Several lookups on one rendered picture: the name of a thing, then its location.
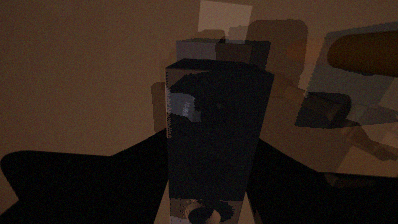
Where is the orange cylinder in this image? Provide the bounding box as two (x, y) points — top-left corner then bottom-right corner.
(327, 31), (398, 78)

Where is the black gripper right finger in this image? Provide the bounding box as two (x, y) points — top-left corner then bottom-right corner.
(246, 138), (398, 224)

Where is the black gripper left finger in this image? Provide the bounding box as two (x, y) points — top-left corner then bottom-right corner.
(0, 128), (168, 224)

